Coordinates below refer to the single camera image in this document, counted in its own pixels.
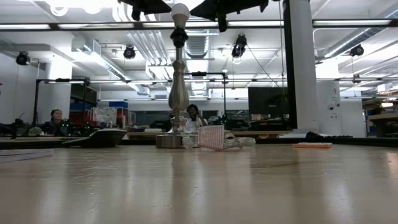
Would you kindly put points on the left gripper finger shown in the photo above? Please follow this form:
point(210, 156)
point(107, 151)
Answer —
point(149, 9)
point(149, 2)

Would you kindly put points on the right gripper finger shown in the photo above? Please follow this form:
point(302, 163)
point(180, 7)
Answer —
point(217, 3)
point(222, 21)

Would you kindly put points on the white lightbulb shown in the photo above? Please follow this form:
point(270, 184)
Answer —
point(180, 12)

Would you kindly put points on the white black tower fan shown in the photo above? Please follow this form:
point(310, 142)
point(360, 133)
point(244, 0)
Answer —
point(300, 62)

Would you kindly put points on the silver table lamp base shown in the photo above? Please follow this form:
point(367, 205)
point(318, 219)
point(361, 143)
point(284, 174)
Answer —
point(178, 93)

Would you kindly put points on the black monitor screen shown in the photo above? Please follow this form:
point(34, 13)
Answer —
point(267, 99)

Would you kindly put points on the person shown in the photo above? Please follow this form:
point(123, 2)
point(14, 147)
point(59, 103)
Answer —
point(57, 123)
point(195, 119)

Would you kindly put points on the light wood table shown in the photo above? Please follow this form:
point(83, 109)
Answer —
point(264, 133)

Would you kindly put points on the grey desk calculator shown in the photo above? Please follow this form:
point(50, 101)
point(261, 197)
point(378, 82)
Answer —
point(99, 137)

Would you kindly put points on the small patterned flat packet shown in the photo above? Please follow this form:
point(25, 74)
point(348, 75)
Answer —
point(311, 145)

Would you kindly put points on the landscape cover notebook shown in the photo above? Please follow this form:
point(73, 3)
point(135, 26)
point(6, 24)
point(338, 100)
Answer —
point(25, 155)

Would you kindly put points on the black ceiling-hung camera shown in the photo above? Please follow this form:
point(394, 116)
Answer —
point(129, 52)
point(239, 45)
point(357, 50)
point(22, 58)

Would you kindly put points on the black overhead frame bar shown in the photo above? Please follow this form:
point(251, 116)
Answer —
point(99, 26)

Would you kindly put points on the black background station frame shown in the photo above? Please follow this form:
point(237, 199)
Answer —
point(36, 99)

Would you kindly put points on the black aluminium table frame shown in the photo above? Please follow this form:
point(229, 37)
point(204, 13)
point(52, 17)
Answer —
point(367, 141)

